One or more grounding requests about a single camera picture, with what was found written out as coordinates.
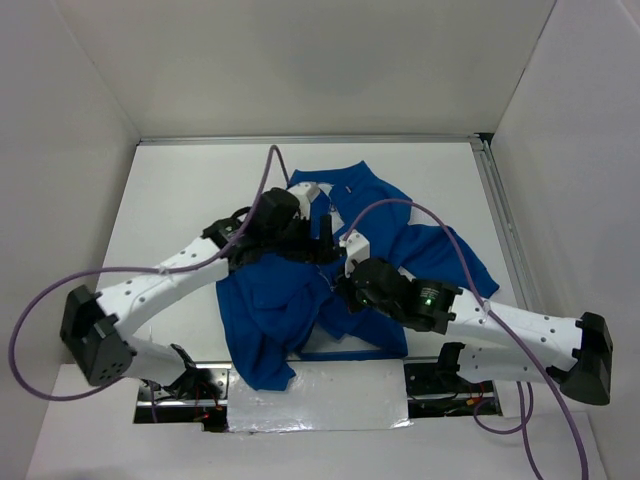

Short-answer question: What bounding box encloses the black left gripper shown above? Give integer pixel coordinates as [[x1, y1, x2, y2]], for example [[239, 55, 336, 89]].
[[264, 212, 339, 266]]

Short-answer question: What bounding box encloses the blue jacket white lining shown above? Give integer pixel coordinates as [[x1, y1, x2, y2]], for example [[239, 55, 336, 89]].
[[216, 162, 500, 391]]

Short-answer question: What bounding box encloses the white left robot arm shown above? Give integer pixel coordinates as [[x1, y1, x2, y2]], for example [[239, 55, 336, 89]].
[[60, 182, 341, 399]]

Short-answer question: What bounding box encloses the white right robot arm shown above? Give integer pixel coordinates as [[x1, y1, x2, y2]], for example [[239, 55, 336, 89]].
[[336, 258, 613, 406]]

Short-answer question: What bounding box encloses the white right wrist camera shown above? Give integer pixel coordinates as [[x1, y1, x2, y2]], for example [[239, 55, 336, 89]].
[[339, 230, 370, 277]]

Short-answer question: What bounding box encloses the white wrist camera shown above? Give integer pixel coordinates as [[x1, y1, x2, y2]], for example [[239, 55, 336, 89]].
[[287, 182, 321, 206], [339, 230, 370, 277]]

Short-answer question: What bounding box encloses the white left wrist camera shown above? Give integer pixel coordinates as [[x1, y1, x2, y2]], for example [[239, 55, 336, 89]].
[[287, 182, 321, 206]]

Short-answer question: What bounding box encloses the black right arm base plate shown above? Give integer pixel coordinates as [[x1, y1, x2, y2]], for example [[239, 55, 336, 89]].
[[404, 362, 495, 399]]

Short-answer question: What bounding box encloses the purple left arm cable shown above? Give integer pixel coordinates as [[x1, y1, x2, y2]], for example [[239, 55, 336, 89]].
[[8, 144, 289, 401]]

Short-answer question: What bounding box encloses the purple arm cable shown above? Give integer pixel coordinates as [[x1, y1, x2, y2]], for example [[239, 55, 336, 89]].
[[342, 198, 590, 480], [8, 144, 289, 401]]

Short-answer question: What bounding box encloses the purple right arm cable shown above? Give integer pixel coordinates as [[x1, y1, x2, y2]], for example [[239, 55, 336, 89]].
[[342, 198, 590, 480]]

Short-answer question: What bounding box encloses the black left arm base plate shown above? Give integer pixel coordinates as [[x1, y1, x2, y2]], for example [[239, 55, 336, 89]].
[[138, 363, 231, 402]]

